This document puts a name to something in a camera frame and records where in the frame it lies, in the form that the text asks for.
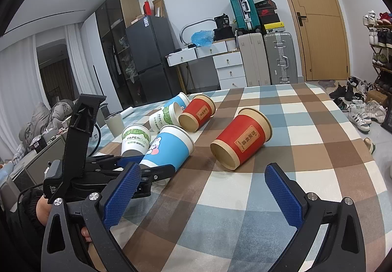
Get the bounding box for blue bunny paper cup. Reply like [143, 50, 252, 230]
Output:
[140, 125, 195, 172]

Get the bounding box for near green white paper cup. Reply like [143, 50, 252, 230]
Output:
[121, 125, 151, 156]

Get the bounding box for green white paper cup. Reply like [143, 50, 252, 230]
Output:
[149, 102, 183, 132]
[121, 125, 151, 156]

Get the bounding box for far green white paper cup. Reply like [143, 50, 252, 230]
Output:
[149, 102, 183, 132]

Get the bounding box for far blue paper cup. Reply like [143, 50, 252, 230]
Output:
[163, 92, 190, 110]

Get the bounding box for far red paper cup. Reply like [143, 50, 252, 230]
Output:
[178, 94, 216, 132]

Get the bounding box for red paper cup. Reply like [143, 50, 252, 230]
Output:
[178, 94, 216, 132]
[210, 107, 272, 170]

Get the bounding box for near red paper cup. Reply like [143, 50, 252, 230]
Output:
[210, 107, 272, 170]

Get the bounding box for left hand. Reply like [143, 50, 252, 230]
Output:
[35, 196, 92, 244]

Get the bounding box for beige tumbler mug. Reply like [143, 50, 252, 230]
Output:
[105, 112, 125, 138]

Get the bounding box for plaid tablecloth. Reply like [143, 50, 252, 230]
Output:
[112, 83, 391, 271]

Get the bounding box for white curtain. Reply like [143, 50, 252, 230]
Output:
[1, 24, 96, 160]

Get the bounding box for black refrigerator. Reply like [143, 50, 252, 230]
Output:
[126, 16, 181, 103]

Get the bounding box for white sneakers on floor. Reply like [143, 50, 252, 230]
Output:
[348, 99, 387, 133]

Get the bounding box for white drawer desk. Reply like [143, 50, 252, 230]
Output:
[166, 38, 247, 93]

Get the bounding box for dark glass cabinet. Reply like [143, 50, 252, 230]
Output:
[95, 0, 143, 109]

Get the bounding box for blue plastic bag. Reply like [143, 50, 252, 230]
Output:
[191, 30, 215, 47]

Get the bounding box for black bag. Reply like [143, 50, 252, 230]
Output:
[213, 13, 234, 41]

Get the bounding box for beige suitcase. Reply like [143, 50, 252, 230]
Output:
[238, 33, 271, 87]

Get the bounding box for silver suitcase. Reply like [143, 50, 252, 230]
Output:
[264, 32, 298, 85]

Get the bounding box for teal suitcase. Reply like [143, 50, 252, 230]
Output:
[230, 0, 261, 33]

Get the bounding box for stacked shoe boxes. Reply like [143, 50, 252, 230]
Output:
[255, 0, 285, 33]

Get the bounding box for wooden door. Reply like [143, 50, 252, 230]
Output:
[288, 0, 349, 81]

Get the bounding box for shoe rack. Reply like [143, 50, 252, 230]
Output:
[362, 10, 391, 106]

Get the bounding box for black cable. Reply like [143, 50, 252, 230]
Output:
[88, 122, 102, 156]

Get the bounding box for oval mirror frame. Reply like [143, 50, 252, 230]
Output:
[179, 18, 217, 45]

